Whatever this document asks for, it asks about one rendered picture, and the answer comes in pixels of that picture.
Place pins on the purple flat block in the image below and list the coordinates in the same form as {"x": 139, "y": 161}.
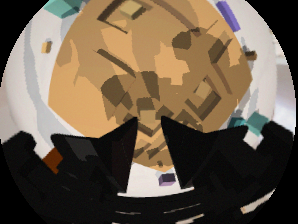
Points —
{"x": 228, "y": 15}

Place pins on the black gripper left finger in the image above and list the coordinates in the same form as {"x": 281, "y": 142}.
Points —
{"x": 112, "y": 153}

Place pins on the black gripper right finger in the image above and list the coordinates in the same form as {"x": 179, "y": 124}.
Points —
{"x": 190, "y": 150}

